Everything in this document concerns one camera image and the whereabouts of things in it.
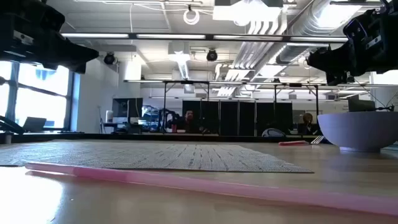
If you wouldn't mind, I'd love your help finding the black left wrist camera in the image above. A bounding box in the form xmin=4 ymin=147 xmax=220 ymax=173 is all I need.
xmin=33 ymin=2 xmax=67 ymax=34

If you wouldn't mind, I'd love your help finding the white blue rounded object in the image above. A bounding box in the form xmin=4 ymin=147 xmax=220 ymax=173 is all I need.
xmin=261 ymin=128 xmax=286 ymax=138

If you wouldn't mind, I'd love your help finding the grey woven placemat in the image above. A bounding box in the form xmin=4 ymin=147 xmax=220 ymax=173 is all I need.
xmin=0 ymin=141 xmax=314 ymax=174

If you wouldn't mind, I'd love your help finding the long overhead light bar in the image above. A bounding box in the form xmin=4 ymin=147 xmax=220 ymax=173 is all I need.
xmin=60 ymin=32 xmax=349 ymax=43

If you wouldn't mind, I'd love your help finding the open laptop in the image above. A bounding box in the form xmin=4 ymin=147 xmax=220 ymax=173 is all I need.
xmin=22 ymin=116 xmax=48 ymax=133

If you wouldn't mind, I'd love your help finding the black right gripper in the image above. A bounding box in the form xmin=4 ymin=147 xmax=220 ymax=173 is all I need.
xmin=307 ymin=8 xmax=398 ymax=86

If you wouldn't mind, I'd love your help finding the black computer monitor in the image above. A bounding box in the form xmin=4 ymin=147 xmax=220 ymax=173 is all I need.
xmin=347 ymin=95 xmax=376 ymax=113
xmin=111 ymin=98 xmax=144 ymax=118

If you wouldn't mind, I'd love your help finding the black table border frame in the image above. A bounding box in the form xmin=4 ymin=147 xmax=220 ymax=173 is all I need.
xmin=0 ymin=133 xmax=318 ymax=144

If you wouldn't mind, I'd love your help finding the white coiled cable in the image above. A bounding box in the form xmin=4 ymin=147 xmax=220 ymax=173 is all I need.
xmin=182 ymin=8 xmax=200 ymax=26

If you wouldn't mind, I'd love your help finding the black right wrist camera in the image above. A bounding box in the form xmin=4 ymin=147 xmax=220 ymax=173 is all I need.
xmin=343 ymin=17 xmax=369 ymax=44

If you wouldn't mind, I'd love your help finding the black partition screen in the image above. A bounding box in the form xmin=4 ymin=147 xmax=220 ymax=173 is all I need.
xmin=182 ymin=101 xmax=294 ymax=137

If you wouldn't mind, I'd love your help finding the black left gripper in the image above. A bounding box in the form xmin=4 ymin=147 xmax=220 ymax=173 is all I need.
xmin=0 ymin=0 xmax=100 ymax=75

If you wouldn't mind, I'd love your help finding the fork with red handle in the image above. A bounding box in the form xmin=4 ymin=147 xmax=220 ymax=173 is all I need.
xmin=279 ymin=135 xmax=325 ymax=146

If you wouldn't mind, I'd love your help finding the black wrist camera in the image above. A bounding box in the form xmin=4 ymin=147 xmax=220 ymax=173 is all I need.
xmin=343 ymin=17 xmax=369 ymax=44
xmin=33 ymin=2 xmax=67 ymax=34

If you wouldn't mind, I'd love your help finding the silver ventilation duct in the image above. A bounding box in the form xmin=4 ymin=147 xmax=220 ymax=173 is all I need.
xmin=275 ymin=0 xmax=354 ymax=65

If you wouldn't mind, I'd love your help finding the lavender bowl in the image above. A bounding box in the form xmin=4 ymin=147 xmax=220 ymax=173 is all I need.
xmin=317 ymin=111 xmax=398 ymax=153

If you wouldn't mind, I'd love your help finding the pink drinking straw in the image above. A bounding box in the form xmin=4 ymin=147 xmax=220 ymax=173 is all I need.
xmin=25 ymin=161 xmax=398 ymax=218

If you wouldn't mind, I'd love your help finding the large bright window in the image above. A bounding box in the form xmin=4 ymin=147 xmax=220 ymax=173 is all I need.
xmin=0 ymin=60 xmax=75 ymax=131

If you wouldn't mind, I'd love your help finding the person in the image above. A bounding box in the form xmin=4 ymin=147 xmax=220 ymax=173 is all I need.
xmin=297 ymin=112 xmax=318 ymax=136
xmin=178 ymin=110 xmax=201 ymax=134

